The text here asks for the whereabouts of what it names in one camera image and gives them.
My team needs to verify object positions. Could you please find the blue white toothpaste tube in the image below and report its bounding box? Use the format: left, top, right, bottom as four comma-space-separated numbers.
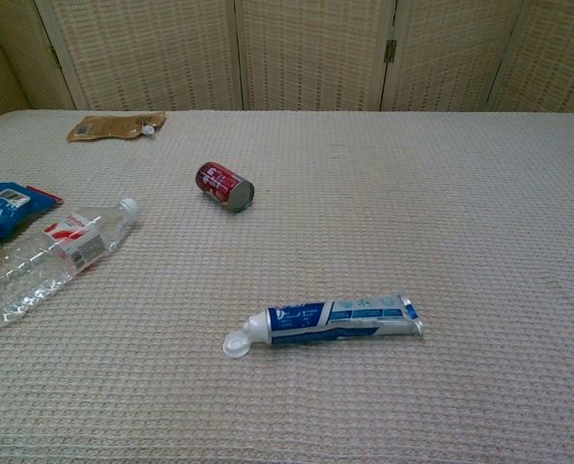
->
222, 292, 424, 361

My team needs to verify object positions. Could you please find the red soda can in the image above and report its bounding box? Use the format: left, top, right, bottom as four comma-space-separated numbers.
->
193, 161, 255, 214

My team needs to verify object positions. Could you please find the beige waffle tablecloth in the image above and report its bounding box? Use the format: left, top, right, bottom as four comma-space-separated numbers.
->
0, 108, 574, 464

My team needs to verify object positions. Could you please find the woven folding screen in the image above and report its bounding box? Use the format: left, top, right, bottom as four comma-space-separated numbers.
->
0, 0, 574, 126

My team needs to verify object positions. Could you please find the brown spouted pouch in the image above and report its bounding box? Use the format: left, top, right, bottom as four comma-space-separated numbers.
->
66, 111, 167, 143

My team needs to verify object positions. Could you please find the clear plastic water bottle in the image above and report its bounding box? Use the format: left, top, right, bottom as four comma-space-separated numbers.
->
0, 196, 141, 331

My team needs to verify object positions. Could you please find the blue snack packet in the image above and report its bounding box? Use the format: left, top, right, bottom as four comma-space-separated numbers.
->
0, 181, 65, 245

